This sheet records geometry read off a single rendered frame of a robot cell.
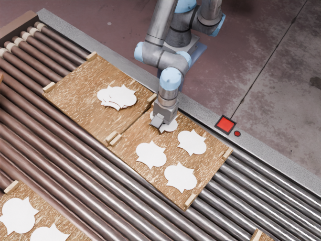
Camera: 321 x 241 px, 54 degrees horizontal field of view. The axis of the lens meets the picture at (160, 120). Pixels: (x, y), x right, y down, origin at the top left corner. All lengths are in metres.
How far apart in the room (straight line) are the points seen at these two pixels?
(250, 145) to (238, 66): 1.67
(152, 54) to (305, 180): 0.83
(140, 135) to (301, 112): 1.86
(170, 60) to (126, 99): 0.33
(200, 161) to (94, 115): 0.50
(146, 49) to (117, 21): 2.07
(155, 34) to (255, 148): 0.66
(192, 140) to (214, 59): 1.76
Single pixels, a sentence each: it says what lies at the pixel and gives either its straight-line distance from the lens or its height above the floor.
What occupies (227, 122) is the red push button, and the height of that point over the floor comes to 0.93.
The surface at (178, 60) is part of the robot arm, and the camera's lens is 1.23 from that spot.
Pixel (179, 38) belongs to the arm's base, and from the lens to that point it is 1.67.
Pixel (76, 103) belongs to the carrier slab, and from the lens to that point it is 1.48.
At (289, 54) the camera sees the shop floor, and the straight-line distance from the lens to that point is 3.38.
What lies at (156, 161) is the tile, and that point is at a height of 0.94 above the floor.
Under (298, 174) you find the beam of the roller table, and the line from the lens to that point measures 1.49.
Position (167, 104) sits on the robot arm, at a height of 1.13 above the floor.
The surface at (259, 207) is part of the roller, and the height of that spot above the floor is 0.91.
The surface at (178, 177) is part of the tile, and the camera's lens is 1.29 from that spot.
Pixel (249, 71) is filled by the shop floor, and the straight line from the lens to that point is 3.05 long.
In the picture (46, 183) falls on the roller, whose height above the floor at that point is 0.92.
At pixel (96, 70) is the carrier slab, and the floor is 0.94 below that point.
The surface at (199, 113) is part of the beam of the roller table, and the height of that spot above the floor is 0.92.
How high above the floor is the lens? 2.12
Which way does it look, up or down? 57 degrees down
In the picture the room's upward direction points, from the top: 8 degrees clockwise
